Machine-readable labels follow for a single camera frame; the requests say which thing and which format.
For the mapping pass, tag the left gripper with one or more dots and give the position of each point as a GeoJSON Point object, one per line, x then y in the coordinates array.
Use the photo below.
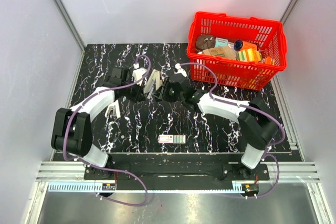
{"type": "Point", "coordinates": [139, 96]}

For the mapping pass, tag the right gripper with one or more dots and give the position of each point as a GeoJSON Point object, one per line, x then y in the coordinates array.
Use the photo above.
{"type": "Point", "coordinates": [162, 93]}

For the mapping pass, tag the white black stapler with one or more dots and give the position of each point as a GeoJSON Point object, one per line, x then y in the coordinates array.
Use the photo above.
{"type": "Point", "coordinates": [155, 86]}

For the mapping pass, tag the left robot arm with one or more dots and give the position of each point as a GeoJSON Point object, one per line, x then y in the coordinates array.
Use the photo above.
{"type": "Point", "coordinates": [72, 132]}

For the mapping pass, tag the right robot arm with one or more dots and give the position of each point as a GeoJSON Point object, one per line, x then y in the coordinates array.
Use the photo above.
{"type": "Point", "coordinates": [257, 126]}

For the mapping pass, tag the staple box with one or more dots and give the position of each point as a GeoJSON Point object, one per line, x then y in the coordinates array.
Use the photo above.
{"type": "Point", "coordinates": [172, 139]}

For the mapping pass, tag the brown round package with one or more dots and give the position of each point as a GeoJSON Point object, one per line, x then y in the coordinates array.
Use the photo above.
{"type": "Point", "coordinates": [205, 42]}

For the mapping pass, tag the brown cardboard box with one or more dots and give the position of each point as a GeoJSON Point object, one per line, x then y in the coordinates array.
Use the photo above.
{"type": "Point", "coordinates": [223, 52]}

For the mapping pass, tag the teal white card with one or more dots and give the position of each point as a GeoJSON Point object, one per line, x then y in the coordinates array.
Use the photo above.
{"type": "Point", "coordinates": [221, 42]}

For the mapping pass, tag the orange bottle blue cap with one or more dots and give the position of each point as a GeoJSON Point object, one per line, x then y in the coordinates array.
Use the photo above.
{"type": "Point", "coordinates": [242, 45]}

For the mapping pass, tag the red plastic basket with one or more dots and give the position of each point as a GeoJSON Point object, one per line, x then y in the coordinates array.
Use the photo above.
{"type": "Point", "coordinates": [268, 35]}

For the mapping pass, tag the green yellow box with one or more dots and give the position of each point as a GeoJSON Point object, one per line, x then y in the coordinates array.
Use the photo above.
{"type": "Point", "coordinates": [249, 55]}

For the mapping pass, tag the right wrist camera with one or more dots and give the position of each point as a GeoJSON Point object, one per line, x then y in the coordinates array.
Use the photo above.
{"type": "Point", "coordinates": [179, 70]}

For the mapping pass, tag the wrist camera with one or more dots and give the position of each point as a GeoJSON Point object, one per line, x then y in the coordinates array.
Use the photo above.
{"type": "Point", "coordinates": [179, 70]}
{"type": "Point", "coordinates": [138, 73]}

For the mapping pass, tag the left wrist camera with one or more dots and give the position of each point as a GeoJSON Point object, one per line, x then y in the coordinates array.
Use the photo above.
{"type": "Point", "coordinates": [138, 73]}

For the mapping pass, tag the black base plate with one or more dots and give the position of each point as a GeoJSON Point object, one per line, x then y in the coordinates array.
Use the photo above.
{"type": "Point", "coordinates": [216, 165]}

